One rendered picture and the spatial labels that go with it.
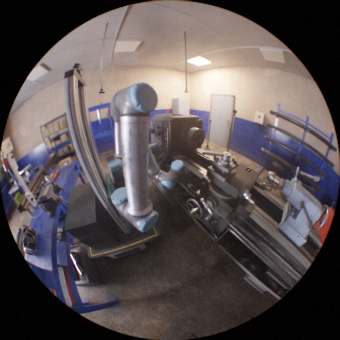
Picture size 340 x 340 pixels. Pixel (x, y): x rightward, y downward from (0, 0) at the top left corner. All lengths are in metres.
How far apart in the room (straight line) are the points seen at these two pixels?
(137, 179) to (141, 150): 0.12
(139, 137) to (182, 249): 1.39
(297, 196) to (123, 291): 1.89
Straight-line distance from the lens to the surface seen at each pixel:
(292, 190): 0.96
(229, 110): 4.39
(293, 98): 4.07
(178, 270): 1.47
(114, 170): 1.08
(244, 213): 0.91
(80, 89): 0.93
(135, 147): 0.38
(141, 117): 0.37
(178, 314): 1.59
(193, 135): 1.22
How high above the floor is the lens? 1.46
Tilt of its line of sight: 34 degrees down
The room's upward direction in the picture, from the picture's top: 1 degrees counter-clockwise
